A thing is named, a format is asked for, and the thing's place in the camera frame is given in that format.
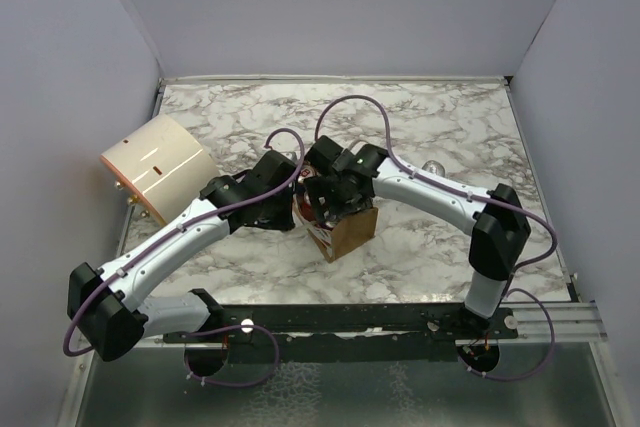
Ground watermelon print canvas bag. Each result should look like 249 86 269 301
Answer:
292 180 378 263

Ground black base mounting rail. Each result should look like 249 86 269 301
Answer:
162 302 521 364

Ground cream cylindrical container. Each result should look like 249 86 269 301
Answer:
100 114 220 226

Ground blue pepsi can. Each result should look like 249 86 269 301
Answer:
298 162 318 184

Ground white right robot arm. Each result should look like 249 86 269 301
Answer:
303 136 531 338

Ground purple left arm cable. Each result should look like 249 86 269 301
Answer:
61 128 307 389

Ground black schweppes can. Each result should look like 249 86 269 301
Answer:
422 160 446 177

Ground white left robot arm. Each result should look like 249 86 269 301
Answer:
67 150 302 362

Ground aluminium extrusion rail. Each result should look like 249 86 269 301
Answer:
509 302 608 343

